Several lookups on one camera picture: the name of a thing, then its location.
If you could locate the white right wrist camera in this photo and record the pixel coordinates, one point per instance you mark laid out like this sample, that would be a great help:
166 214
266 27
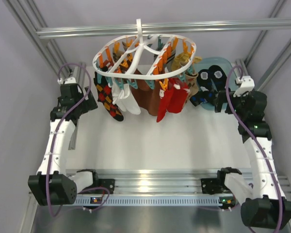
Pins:
245 84

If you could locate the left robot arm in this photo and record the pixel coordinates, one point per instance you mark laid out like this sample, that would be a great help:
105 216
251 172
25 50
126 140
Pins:
60 136

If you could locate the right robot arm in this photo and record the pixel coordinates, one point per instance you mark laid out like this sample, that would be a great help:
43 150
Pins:
263 203

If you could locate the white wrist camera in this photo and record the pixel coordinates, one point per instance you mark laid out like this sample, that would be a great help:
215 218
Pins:
70 80
245 84

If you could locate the white round clip hanger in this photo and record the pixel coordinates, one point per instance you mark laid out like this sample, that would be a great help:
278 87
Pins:
160 45

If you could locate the brown sock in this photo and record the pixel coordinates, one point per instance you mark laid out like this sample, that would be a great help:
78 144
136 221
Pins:
146 97

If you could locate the teal plastic basin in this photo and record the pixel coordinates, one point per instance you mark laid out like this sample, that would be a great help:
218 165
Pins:
205 64

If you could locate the aluminium top crossbar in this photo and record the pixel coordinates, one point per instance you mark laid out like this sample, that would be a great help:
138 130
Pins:
160 28

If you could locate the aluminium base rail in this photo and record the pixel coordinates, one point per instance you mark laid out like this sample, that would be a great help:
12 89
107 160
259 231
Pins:
134 188

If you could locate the beige argyle sock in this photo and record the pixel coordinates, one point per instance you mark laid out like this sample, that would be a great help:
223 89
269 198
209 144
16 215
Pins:
191 81

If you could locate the argyle red yellow sock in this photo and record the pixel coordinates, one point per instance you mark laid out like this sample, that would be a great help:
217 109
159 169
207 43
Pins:
104 94

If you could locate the red santa sock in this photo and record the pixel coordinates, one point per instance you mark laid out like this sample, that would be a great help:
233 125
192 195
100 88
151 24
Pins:
173 94

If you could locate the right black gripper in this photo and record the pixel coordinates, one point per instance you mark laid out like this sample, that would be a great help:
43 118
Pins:
222 98

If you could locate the white sock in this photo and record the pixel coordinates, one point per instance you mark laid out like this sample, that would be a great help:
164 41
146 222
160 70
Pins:
124 99

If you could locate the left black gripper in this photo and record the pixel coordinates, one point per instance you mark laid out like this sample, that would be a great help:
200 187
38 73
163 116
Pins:
89 104

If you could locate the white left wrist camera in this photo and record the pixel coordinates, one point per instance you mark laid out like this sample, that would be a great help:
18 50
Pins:
70 80

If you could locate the black blue sock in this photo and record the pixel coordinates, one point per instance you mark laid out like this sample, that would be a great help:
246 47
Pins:
218 77
206 91

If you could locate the mustard yellow sock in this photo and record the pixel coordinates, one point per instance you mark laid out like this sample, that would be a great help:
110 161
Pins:
182 59

